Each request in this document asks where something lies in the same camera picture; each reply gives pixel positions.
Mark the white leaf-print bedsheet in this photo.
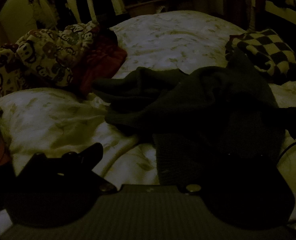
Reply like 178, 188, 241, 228
0, 10, 296, 237

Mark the black clothing item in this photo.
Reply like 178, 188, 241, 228
102, 66, 285, 183

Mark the dark red garment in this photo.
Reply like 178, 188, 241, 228
72, 27, 127, 93

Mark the black white checkered cloth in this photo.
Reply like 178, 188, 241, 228
225, 29, 296, 76

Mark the skull-print fabric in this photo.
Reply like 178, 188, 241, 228
0, 22, 98, 96

